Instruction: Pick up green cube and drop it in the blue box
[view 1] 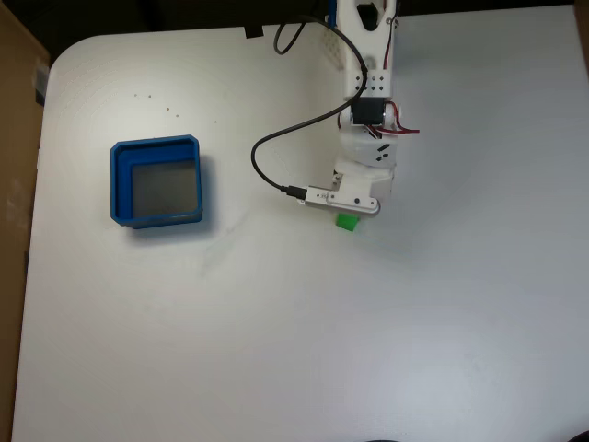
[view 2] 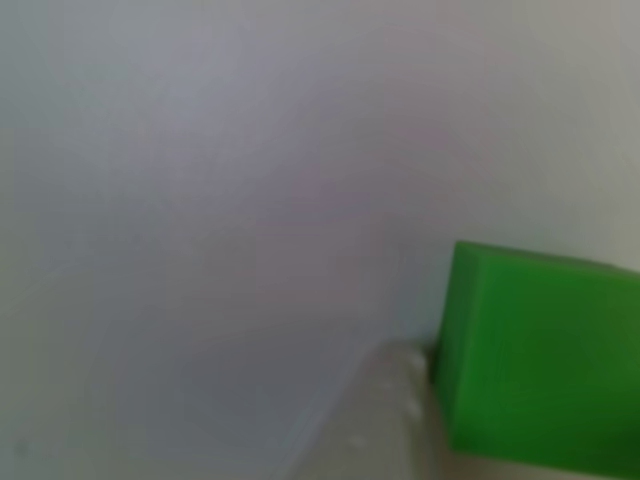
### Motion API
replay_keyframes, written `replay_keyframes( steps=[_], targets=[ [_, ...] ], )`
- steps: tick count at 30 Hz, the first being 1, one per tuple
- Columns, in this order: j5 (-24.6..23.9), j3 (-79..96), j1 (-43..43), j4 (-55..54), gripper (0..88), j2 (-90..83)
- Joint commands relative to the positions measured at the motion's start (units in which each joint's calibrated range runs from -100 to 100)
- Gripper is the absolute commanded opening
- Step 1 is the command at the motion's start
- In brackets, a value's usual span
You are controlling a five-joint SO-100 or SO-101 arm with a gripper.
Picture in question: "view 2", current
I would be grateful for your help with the green cube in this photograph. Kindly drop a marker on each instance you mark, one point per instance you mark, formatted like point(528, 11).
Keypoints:
point(535, 360)

